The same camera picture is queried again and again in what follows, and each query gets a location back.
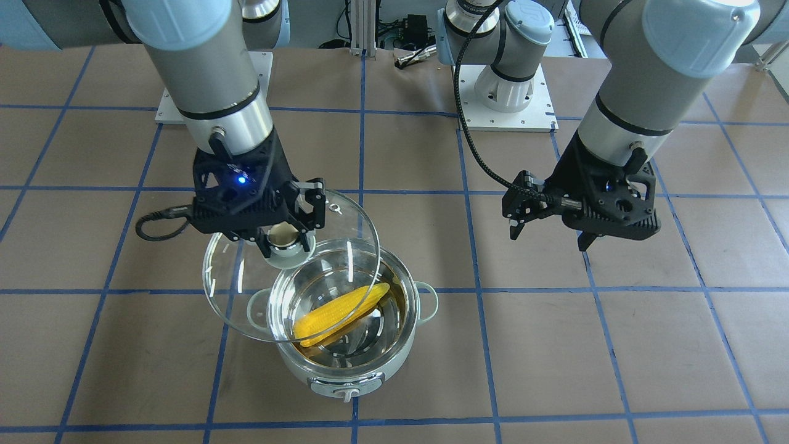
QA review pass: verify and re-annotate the yellow corn cob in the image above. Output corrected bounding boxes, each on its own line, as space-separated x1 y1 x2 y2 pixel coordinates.
293 282 391 347

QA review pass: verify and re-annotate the glass pot lid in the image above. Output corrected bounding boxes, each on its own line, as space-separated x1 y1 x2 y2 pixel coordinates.
202 189 384 345

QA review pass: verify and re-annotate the black lid-side gripper body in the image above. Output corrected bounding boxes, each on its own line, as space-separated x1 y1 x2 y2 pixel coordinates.
190 129 294 239

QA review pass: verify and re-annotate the pale green cooking pot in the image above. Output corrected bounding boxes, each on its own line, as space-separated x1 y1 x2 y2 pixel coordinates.
245 238 439 402

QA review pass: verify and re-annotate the black lid-side gripper cable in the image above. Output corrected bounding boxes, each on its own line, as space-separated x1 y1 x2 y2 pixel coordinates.
135 206 198 242

